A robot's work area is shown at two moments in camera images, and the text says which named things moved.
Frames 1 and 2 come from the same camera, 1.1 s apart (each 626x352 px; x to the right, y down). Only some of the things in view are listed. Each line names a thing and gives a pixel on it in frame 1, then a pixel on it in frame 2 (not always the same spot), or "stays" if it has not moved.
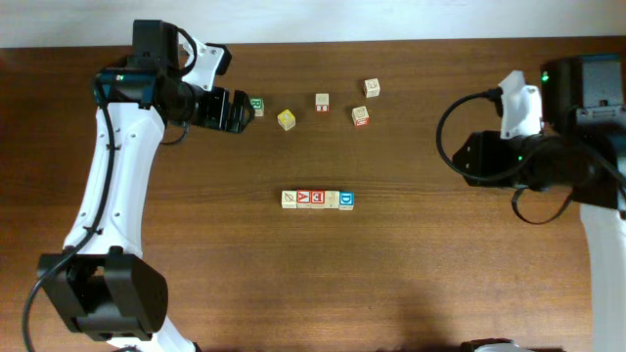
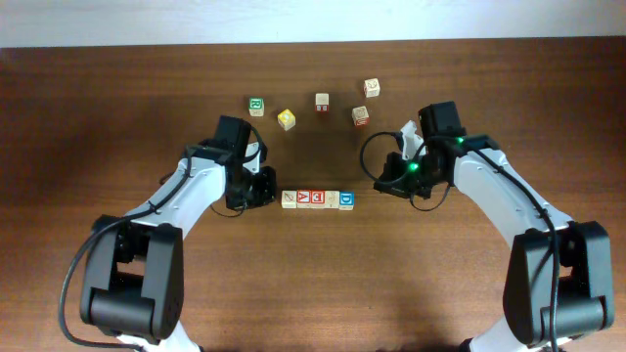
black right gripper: (472, 159) -> (390, 180)
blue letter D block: (346, 200) stays
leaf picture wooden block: (289, 198) stays
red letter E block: (317, 199) stays
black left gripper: (217, 118) -> (264, 192)
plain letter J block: (332, 199) stays
